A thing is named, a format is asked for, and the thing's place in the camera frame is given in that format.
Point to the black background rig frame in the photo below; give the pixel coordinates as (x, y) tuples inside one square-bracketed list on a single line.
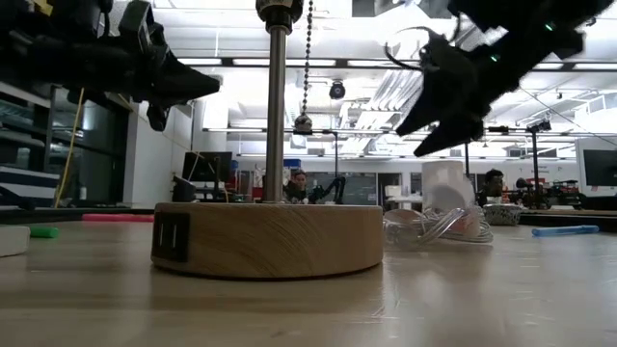
[(336, 159), (535, 164)]

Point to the black paperback book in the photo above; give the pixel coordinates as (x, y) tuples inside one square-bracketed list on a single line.
[(13, 241)]

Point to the white paper towel roll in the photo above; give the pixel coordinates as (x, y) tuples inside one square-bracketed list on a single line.
[(441, 173)]

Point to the blue pen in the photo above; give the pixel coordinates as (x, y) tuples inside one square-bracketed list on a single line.
[(564, 231)]

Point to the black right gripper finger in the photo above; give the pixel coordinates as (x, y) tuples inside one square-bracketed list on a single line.
[(455, 135), (436, 108)]

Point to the black ceiling spotlight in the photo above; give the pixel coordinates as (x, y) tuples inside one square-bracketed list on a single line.
[(337, 90)]

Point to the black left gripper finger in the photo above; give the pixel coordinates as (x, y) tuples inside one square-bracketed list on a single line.
[(185, 84)]

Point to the dark shelving unit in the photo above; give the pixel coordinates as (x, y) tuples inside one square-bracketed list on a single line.
[(96, 154)]

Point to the green marker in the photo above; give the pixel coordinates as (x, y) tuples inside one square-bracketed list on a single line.
[(44, 232)]

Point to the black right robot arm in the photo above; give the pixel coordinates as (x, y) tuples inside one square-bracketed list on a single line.
[(540, 19)]

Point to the white and navy striped box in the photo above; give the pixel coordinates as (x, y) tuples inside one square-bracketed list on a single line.
[(29, 185)]

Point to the black aluminium table frame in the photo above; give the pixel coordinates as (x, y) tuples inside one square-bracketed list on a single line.
[(38, 215)]

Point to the pink highlighter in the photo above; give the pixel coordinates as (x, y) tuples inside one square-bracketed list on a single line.
[(118, 218)]

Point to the black background robot arm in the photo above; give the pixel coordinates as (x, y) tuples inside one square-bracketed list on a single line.
[(332, 188)]

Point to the black computer monitor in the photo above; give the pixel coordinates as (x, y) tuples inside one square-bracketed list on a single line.
[(207, 166)]

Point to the white framed monitor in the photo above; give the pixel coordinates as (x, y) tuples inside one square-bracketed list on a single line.
[(600, 166)]

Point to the person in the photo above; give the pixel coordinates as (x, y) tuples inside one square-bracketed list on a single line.
[(492, 183), (299, 185)]

